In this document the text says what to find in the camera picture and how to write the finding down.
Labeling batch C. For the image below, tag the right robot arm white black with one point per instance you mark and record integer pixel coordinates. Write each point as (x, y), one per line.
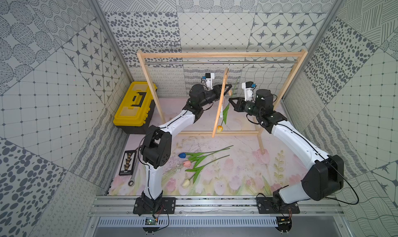
(325, 173)

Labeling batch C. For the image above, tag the white vented cable duct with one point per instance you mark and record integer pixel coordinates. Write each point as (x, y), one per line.
(192, 221)

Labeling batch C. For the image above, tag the wooden curved clothes hanger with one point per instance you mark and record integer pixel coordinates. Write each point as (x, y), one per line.
(220, 105)

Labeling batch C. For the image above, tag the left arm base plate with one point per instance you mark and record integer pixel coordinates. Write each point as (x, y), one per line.
(146, 205)

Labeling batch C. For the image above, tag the wooden clothes rack frame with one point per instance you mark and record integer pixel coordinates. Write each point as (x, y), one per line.
(300, 57)

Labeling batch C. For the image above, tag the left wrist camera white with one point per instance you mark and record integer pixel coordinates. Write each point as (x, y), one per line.
(208, 78)

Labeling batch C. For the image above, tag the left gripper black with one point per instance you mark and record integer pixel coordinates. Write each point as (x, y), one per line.
(218, 91)

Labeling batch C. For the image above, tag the pink artificial tulip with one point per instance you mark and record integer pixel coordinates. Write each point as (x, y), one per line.
(196, 160)

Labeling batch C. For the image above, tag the yellow black toolbox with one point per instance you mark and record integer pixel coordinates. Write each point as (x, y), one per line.
(136, 109)

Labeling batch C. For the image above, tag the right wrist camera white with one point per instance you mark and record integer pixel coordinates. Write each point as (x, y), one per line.
(248, 88)

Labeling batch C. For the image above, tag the silver combination wrench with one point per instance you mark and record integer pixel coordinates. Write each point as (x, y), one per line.
(134, 171)

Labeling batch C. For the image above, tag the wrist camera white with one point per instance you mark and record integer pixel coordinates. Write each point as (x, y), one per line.
(208, 78)
(248, 88)

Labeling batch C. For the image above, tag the white artificial tulip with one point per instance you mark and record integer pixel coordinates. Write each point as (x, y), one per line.
(196, 172)

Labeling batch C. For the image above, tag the metal rack rod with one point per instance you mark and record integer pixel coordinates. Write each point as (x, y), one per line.
(220, 62)

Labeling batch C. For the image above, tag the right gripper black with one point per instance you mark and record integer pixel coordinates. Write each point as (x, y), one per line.
(237, 107)

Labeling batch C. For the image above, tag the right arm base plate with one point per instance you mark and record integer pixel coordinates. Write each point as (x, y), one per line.
(267, 205)

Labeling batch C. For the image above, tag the aluminium mounting rail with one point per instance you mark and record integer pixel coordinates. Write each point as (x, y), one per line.
(217, 206)

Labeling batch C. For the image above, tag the right black circuit board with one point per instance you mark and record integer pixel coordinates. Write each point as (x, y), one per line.
(284, 224)

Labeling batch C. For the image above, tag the floral pink table mat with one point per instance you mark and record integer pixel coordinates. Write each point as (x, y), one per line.
(245, 172)

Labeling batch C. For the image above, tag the left green circuit board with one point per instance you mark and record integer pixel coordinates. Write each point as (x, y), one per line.
(150, 225)

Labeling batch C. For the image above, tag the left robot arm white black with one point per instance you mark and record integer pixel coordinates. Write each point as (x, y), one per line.
(157, 143)

